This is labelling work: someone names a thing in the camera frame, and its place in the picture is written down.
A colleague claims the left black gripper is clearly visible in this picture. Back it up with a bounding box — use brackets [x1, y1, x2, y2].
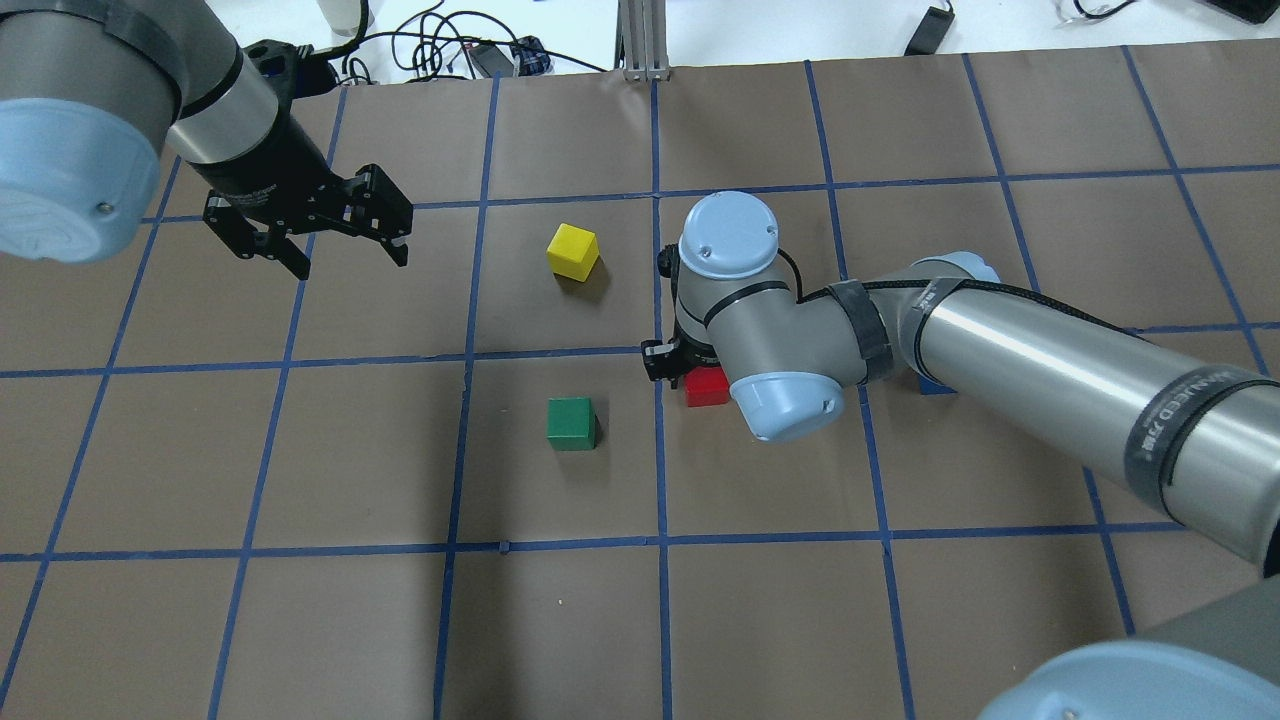
[186, 40, 413, 281]

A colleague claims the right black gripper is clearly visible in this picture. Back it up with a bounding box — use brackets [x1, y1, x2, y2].
[640, 243, 721, 389]

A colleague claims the red wooden block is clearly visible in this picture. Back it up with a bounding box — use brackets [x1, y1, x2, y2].
[682, 366, 731, 407]

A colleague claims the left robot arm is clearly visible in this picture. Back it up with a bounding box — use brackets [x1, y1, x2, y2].
[1, 1, 413, 281]

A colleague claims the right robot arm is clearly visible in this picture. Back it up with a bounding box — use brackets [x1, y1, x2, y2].
[643, 191, 1279, 719]

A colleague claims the green wooden block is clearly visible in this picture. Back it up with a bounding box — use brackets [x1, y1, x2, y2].
[545, 396, 598, 452]

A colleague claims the yellow wooden block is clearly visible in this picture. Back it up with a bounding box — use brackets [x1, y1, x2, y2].
[545, 223, 600, 283]

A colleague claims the blue wooden block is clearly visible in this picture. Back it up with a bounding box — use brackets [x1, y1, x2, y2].
[916, 375, 956, 396]

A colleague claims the brown paper table mat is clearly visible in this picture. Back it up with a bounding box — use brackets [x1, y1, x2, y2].
[1, 40, 1277, 719]

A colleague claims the black power adapter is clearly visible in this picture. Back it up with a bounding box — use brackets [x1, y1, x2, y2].
[904, 4, 955, 56]

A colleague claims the black cable bundle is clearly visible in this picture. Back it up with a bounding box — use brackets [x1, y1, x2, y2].
[305, 8, 609, 91]

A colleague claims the aluminium frame post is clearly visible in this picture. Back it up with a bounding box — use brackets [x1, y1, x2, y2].
[614, 0, 671, 82]

